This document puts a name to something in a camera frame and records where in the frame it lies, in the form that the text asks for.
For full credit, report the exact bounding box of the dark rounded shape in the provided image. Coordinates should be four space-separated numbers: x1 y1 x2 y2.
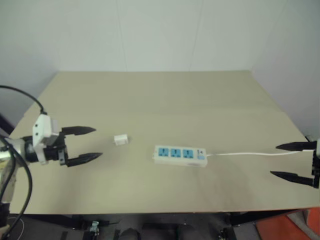
118 228 142 240

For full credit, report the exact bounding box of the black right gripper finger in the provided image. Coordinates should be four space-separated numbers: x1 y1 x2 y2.
269 170 315 187
275 140 317 152

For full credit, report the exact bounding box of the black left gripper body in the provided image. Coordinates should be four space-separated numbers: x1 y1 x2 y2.
43 132 69 167

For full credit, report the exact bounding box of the orange object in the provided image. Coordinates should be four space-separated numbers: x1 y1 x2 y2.
254 206 320 240

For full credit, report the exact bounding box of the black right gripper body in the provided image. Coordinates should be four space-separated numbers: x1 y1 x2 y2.
310 149 320 189

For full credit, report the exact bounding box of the thin black camera cable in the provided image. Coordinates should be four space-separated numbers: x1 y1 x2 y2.
0 85 48 116

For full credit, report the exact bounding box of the white plug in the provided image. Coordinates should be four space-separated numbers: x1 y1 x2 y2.
112 134 130 147

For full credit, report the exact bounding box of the white power strip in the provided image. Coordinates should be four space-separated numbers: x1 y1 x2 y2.
151 144 209 168

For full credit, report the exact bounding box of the small metal clamp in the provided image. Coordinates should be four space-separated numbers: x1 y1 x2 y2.
88 220 101 234

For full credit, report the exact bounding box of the thin white wire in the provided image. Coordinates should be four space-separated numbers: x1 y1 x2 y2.
0 216 26 237

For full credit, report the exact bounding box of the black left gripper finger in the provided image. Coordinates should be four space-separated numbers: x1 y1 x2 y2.
66 152 104 168
61 125 97 137

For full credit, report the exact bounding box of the white power cord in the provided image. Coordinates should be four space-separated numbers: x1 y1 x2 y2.
205 149 312 159

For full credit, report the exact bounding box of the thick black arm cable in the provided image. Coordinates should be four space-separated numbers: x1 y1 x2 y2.
0 136 34 240

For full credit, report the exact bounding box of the black table frame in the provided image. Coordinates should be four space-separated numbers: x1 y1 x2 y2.
22 209 303 240

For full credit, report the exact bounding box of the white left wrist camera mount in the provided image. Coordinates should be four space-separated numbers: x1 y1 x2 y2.
32 113 61 166

